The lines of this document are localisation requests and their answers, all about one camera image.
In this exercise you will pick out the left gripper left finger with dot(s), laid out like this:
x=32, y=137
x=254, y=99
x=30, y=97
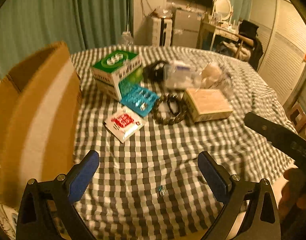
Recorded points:
x=47, y=206

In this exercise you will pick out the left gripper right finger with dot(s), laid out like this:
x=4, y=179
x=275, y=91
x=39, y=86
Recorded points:
x=261, y=220

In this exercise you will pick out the tan cardboard product box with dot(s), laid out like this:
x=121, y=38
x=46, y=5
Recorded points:
x=207, y=104

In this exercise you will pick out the cream scrunchie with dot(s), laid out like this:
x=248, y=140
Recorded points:
x=214, y=76

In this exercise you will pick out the red white sachet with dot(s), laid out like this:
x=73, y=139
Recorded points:
x=124, y=123

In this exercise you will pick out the clear cotton swab jar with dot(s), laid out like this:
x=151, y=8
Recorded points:
x=179, y=75

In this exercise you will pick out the blue pill blister pack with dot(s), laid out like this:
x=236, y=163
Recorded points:
x=140, y=100

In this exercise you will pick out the green white medicine box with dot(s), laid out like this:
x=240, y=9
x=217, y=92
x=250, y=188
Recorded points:
x=117, y=73

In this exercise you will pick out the person's right hand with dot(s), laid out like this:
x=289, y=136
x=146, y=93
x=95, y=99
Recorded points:
x=291, y=193

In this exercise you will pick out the brown cardboard box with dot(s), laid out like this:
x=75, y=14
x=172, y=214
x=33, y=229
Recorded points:
x=40, y=99

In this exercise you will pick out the louvered wardrobe doors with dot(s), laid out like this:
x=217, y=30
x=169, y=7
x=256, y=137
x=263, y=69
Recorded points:
x=282, y=32

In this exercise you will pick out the wooden chair with clothes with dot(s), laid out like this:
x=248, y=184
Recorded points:
x=248, y=48

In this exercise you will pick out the white dressing table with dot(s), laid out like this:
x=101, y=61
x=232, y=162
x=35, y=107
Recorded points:
x=210, y=36

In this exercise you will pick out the checkered bed sheet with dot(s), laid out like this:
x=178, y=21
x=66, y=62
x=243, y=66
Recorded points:
x=150, y=186

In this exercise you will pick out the oval vanity mirror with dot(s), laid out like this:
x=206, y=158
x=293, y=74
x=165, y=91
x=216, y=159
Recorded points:
x=224, y=9

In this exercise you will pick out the silver mini fridge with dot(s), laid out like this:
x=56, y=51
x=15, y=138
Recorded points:
x=185, y=29

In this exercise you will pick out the white suitcase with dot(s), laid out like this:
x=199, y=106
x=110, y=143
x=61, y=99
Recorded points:
x=159, y=31

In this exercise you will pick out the large water bottle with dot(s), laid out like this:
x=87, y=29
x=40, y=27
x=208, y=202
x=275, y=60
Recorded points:
x=126, y=38

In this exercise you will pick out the green curtain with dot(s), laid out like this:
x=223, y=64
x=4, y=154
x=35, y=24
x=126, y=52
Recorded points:
x=29, y=25

